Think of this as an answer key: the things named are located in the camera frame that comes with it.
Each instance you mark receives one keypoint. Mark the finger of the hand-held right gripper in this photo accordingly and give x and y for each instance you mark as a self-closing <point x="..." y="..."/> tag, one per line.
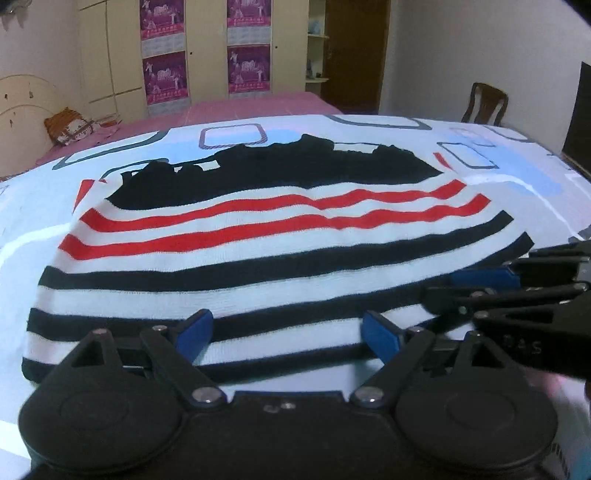
<point x="498" y="300"/>
<point x="485" y="278"/>

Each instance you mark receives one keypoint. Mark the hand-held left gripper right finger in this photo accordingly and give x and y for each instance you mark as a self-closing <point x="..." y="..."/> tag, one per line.
<point x="379" y="334"/>

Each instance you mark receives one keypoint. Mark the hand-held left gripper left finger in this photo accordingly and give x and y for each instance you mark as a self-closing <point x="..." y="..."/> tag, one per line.
<point x="198" y="328"/>

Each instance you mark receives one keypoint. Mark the striped knit sweater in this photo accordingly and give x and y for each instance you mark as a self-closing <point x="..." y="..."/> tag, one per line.
<point x="258" y="258"/>

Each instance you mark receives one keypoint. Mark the printed quilt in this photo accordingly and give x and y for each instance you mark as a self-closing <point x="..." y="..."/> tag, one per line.
<point x="489" y="184"/>

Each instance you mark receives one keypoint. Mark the wooden furniture edge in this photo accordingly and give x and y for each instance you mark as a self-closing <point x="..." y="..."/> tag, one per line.
<point x="579" y="168"/>

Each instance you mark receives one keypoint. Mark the wooden chair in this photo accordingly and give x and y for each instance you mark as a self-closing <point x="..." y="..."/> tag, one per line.
<point x="485" y="104"/>

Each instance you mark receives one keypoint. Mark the dark panel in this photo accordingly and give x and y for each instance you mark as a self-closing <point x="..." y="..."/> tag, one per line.
<point x="579" y="115"/>

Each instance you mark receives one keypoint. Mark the pink bed sheet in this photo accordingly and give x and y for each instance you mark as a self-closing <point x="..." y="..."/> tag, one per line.
<point x="221" y="110"/>

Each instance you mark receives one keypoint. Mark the orange printed pillow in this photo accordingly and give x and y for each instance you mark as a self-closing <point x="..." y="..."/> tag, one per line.
<point x="76" y="127"/>

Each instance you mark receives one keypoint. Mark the brown wooden door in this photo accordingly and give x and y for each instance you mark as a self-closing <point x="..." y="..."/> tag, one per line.
<point x="355" y="55"/>

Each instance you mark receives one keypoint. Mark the cream bed headboard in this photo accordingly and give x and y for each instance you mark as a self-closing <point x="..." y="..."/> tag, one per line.
<point x="21" y="124"/>

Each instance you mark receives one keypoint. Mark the cream wardrobe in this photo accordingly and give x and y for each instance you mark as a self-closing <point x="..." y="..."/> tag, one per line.
<point x="207" y="50"/>

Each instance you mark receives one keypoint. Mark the cream shelf unit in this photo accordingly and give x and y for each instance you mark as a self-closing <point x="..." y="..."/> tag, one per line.
<point x="316" y="50"/>

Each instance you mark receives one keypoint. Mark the small blue ornament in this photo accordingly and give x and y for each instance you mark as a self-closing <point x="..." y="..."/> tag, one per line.
<point x="315" y="26"/>

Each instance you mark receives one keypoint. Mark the purple wall poster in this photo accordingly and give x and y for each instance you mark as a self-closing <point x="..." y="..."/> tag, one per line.
<point x="162" y="21"/>
<point x="249" y="69"/>
<point x="166" y="78"/>
<point x="248" y="18"/>

